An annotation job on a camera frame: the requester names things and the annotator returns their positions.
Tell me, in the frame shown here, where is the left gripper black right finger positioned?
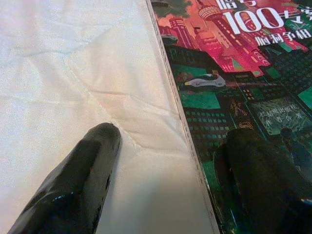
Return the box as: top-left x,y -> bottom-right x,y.
215,128 -> 312,234

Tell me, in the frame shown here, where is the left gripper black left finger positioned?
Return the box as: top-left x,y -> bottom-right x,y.
7,122 -> 122,234

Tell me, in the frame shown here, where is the red green city cover book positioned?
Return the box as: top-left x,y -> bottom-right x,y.
145,0 -> 312,234

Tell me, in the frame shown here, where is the white bed sheet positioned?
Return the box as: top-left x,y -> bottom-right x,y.
0,0 -> 220,234

